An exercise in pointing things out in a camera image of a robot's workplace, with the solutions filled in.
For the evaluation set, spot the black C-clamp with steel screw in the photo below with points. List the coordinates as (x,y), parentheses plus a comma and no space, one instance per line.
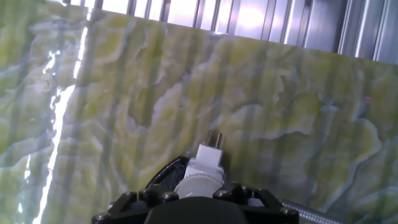
(169,175)

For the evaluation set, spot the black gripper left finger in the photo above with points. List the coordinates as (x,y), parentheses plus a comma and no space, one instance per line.
(124,208)

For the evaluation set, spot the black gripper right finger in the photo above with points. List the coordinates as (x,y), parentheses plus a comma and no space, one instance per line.
(267,211)

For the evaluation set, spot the green marble pattern mat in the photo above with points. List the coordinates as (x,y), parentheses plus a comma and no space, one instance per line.
(186,93)

